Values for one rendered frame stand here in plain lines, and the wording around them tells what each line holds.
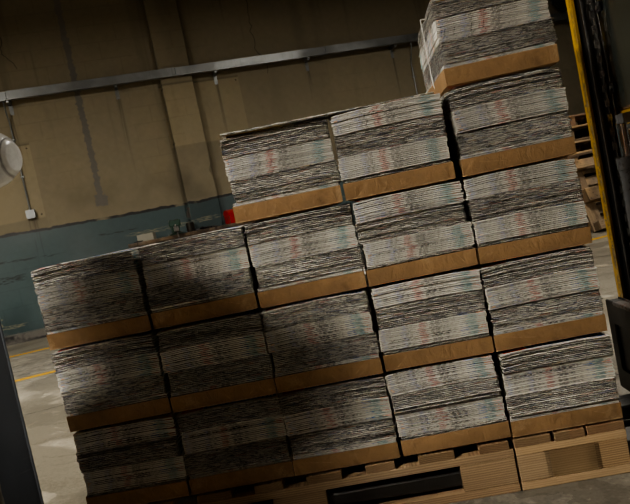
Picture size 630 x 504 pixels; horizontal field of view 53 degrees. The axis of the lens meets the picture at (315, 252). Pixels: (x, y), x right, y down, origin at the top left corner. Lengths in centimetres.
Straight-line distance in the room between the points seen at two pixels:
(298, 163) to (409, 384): 65
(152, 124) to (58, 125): 112
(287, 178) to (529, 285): 68
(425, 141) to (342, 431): 79
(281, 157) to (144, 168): 681
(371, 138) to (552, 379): 78
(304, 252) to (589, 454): 91
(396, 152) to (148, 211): 688
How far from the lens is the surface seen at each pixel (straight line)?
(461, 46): 172
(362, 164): 166
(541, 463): 185
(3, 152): 199
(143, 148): 847
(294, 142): 167
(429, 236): 167
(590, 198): 744
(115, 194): 841
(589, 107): 232
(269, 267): 167
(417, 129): 167
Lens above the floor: 82
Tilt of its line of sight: 3 degrees down
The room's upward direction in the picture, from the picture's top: 12 degrees counter-clockwise
